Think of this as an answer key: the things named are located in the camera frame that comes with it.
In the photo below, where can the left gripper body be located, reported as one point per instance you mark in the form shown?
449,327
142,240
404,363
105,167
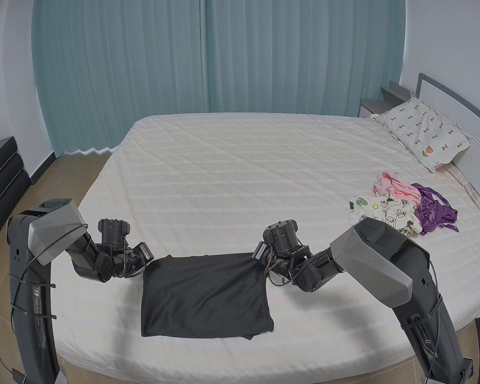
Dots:
139,258

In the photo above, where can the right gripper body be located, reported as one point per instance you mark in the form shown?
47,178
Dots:
263,254

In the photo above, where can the black T-shirt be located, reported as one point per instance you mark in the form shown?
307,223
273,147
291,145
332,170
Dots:
206,296

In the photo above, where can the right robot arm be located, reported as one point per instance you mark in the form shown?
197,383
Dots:
375,255

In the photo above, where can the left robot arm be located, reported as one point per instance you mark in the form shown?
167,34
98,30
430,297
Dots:
33,300

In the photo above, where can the bed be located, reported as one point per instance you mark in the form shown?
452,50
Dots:
243,168

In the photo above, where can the white printed garment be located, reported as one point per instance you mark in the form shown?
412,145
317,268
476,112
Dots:
382,210

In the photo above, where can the pink garment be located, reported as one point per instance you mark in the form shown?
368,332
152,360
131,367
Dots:
397,187

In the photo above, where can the black chest of drawers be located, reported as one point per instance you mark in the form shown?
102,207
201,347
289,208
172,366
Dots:
11,176

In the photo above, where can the black power adapter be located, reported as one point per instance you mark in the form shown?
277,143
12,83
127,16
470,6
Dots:
17,375

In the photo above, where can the purple satin garment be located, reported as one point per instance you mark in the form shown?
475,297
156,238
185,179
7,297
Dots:
435,213

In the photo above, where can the grey bedside table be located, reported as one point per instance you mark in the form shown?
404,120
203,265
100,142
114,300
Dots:
371,105

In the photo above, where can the blue-green curtain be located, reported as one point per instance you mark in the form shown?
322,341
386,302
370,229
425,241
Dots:
307,56
120,75

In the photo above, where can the white printed pillow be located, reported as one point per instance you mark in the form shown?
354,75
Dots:
423,131

